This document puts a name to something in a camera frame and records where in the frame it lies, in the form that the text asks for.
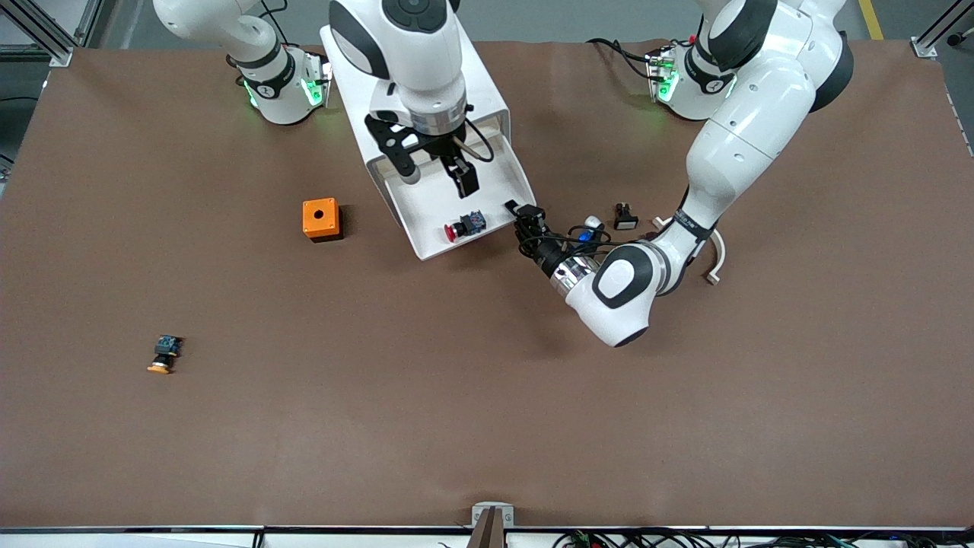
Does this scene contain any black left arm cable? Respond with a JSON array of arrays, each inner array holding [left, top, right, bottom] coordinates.
[[517, 225, 611, 260]]

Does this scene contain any white drawer cabinet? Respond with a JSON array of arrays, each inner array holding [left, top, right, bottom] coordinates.
[[320, 23, 512, 229]]

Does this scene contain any red push button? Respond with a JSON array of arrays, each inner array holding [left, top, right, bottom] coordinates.
[[445, 211, 488, 243]]

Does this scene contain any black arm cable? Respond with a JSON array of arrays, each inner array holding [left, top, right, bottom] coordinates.
[[517, 225, 611, 260], [455, 118, 495, 163]]

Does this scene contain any black base cable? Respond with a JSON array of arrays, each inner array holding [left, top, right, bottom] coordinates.
[[586, 38, 657, 81]]

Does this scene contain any aluminium frame profile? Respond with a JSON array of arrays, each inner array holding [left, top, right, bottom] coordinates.
[[0, 0, 103, 68], [911, 0, 974, 60]]

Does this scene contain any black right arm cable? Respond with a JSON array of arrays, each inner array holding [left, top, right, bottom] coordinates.
[[455, 118, 495, 163]]

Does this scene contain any white plastic drawer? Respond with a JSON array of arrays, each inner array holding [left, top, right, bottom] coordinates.
[[384, 126, 536, 261]]

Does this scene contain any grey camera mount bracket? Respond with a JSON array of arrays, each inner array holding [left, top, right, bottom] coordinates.
[[470, 502, 515, 548]]

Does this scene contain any black cable bundle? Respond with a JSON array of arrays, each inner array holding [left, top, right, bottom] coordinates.
[[552, 529, 974, 548]]

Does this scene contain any yellow push button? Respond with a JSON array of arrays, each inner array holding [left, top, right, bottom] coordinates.
[[147, 335, 184, 375]]

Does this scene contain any orange box with hole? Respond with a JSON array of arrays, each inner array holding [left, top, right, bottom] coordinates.
[[302, 198, 344, 243]]

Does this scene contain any white curved bracket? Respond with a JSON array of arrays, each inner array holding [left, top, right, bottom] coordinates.
[[652, 216, 727, 286]]

